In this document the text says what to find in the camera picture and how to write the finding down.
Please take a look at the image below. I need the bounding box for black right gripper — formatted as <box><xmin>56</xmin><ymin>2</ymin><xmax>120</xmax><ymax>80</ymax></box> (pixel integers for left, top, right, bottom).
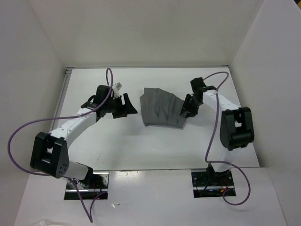
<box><xmin>180</xmin><ymin>93</ymin><xmax>203</xmax><ymax>118</ymax></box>

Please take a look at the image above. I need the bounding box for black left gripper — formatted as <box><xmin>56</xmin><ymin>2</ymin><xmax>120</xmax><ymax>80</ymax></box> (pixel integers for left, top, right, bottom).
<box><xmin>104</xmin><ymin>93</ymin><xmax>137</xmax><ymax>119</ymax></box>

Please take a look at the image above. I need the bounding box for grey pleated skirt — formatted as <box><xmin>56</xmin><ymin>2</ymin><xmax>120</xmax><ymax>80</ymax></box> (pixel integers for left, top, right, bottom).
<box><xmin>140</xmin><ymin>88</ymin><xmax>186</xmax><ymax>129</ymax></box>

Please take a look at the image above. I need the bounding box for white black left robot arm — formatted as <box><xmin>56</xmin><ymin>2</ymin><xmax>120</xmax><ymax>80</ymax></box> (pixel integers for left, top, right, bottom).
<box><xmin>30</xmin><ymin>83</ymin><xmax>137</xmax><ymax>188</ymax></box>

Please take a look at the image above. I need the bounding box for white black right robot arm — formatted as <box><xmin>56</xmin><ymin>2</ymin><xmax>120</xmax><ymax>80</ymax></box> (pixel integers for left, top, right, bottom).
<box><xmin>180</xmin><ymin>77</ymin><xmax>254</xmax><ymax>185</ymax></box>

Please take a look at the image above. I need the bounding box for white cloth at bottom edge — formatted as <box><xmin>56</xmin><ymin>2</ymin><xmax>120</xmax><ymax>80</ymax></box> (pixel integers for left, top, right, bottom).
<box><xmin>34</xmin><ymin>220</ymin><xmax>70</xmax><ymax>226</ymax></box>

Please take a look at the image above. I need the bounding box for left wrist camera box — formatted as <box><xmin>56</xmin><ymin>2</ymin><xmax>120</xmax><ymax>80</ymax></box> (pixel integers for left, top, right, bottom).
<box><xmin>112</xmin><ymin>82</ymin><xmax>122</xmax><ymax>98</ymax></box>

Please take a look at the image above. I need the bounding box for aluminium table edge rail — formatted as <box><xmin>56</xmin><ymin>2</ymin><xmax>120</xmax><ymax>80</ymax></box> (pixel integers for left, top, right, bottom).
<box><xmin>42</xmin><ymin>67</ymin><xmax>74</xmax><ymax>118</ymax></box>

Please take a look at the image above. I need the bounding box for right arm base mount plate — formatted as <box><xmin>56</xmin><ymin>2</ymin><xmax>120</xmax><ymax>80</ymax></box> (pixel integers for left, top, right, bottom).
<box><xmin>191</xmin><ymin>170</ymin><xmax>236</xmax><ymax>198</ymax></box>

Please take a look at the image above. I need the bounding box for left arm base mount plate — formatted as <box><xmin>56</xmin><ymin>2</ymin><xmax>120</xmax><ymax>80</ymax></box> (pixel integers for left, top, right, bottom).
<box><xmin>64</xmin><ymin>171</ymin><xmax>110</xmax><ymax>201</ymax></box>

